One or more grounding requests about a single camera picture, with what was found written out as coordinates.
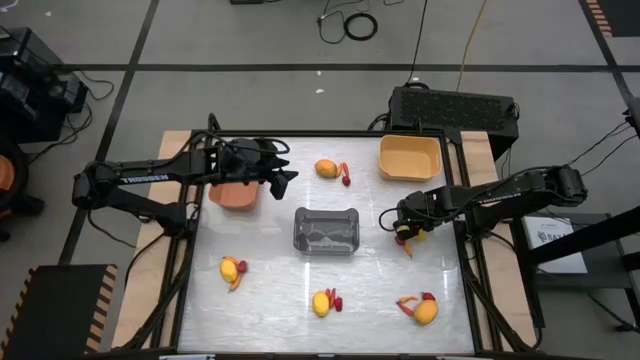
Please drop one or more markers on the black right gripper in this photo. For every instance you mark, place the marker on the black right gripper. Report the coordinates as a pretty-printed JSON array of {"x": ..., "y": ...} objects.
[{"x": 415, "y": 207}]

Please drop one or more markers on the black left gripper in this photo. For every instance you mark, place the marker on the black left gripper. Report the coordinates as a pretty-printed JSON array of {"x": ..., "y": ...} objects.
[{"x": 235, "y": 170}]

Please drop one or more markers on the orange-yellow mango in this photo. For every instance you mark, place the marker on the orange-yellow mango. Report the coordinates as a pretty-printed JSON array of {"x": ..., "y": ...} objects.
[
  {"x": 325, "y": 168},
  {"x": 426, "y": 312}
]

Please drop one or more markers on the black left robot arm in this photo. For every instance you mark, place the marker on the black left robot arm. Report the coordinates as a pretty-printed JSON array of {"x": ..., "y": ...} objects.
[{"x": 145, "y": 175}]

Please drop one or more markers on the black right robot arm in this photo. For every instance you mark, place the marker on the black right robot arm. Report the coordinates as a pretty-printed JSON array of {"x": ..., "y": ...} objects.
[{"x": 525, "y": 192}]

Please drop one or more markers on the orange plastic basket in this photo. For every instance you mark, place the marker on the orange plastic basket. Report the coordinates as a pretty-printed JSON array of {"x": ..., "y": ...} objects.
[{"x": 235, "y": 196}]

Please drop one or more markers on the yellow plastic basket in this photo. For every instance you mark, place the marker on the yellow plastic basket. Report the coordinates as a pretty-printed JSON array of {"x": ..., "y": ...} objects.
[{"x": 410, "y": 157}]

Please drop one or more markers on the grey translucent plastic basket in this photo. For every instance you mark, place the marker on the grey translucent plastic basket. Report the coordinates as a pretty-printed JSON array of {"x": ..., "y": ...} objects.
[{"x": 326, "y": 231}]

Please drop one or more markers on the wooden table board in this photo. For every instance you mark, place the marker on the wooden table board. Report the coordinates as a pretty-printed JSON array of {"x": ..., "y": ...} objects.
[
  {"x": 150, "y": 285},
  {"x": 480, "y": 155}
]

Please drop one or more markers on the black computer case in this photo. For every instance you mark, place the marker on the black computer case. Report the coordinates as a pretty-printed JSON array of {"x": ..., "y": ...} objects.
[{"x": 452, "y": 112}]

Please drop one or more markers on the white paper sign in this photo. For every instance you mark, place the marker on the white paper sign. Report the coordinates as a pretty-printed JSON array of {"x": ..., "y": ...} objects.
[{"x": 557, "y": 242}]

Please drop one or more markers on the black cart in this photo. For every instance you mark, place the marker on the black cart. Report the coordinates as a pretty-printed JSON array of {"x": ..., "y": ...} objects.
[{"x": 600, "y": 260}]

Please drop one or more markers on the black mat striped edge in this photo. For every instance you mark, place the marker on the black mat striped edge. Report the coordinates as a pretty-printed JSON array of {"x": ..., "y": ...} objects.
[
  {"x": 620, "y": 15},
  {"x": 60, "y": 310}
]

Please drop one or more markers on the black equipment rack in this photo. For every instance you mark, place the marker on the black equipment rack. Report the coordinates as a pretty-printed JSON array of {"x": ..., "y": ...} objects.
[{"x": 30, "y": 85}]

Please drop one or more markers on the orange and black machine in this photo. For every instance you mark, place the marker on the orange and black machine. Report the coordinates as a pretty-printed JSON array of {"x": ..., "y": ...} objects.
[{"x": 7, "y": 180}]

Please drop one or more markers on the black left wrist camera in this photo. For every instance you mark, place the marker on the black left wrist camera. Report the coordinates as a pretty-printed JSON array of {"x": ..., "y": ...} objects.
[{"x": 247, "y": 151}]

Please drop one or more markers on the black table frame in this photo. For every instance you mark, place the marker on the black table frame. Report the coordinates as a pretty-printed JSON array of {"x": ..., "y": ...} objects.
[{"x": 192, "y": 265}]

